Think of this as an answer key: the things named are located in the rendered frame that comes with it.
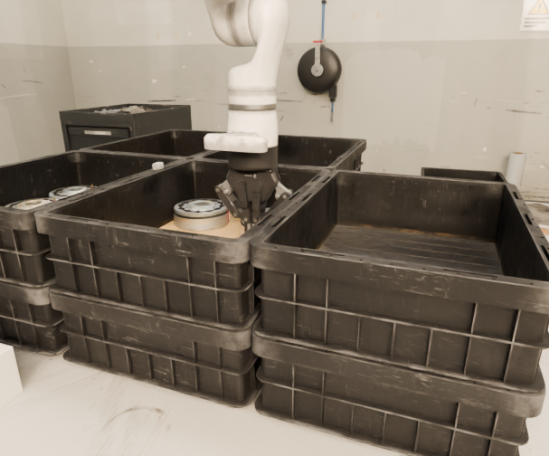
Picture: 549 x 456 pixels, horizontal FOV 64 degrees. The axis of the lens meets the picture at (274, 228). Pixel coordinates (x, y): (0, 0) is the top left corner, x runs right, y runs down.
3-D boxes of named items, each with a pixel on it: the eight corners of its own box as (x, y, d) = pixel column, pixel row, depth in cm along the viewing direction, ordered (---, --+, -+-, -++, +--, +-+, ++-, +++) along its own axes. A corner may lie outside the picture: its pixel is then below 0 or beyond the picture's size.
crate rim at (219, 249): (243, 266, 47) (243, 244, 46) (30, 232, 57) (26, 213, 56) (332, 181, 82) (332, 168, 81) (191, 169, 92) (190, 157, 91)
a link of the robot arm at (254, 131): (201, 150, 61) (198, 104, 59) (235, 139, 71) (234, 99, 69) (262, 155, 58) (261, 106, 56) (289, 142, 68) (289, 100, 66)
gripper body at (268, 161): (288, 137, 68) (287, 197, 71) (237, 135, 71) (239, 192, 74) (270, 145, 61) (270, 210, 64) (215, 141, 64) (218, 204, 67)
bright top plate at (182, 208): (215, 219, 77) (215, 215, 77) (164, 213, 80) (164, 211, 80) (236, 203, 86) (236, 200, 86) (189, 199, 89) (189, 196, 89)
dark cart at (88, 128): (150, 279, 247) (133, 113, 217) (83, 269, 260) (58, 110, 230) (199, 242, 301) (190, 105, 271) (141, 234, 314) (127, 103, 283)
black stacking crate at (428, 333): (545, 408, 40) (573, 298, 37) (248, 343, 50) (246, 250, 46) (500, 251, 75) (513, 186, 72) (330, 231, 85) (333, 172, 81)
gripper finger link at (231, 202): (224, 180, 71) (249, 208, 71) (218, 187, 72) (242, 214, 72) (216, 185, 69) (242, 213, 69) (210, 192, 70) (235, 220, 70)
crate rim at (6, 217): (30, 232, 57) (26, 213, 56) (-121, 207, 67) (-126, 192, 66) (190, 169, 92) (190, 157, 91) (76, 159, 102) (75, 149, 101)
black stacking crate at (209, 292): (245, 342, 50) (242, 249, 46) (45, 298, 60) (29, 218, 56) (328, 230, 85) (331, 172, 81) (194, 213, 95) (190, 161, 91)
